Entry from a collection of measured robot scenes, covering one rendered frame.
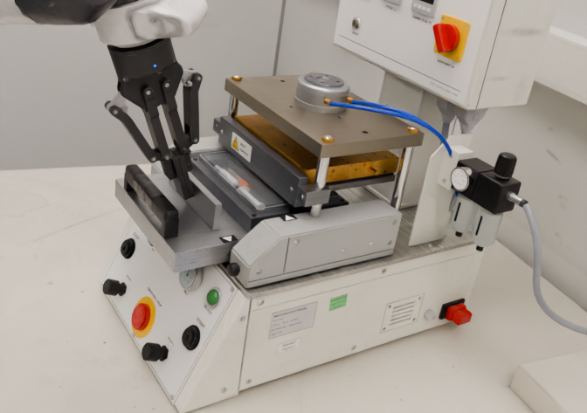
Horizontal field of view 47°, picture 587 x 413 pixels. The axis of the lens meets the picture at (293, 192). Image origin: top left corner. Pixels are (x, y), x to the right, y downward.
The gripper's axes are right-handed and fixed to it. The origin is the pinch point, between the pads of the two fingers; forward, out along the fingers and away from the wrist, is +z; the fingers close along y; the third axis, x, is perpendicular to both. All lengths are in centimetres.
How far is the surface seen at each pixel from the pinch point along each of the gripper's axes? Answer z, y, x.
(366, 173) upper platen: 6.7, -23.8, 9.9
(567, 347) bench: 46, -49, 29
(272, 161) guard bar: 1.5, -12.0, 4.5
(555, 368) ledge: 38, -38, 35
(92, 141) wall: 65, -10, -143
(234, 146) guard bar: 3.5, -11.0, -6.1
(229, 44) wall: 47, -67, -136
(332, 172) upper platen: 3.7, -18.2, 10.0
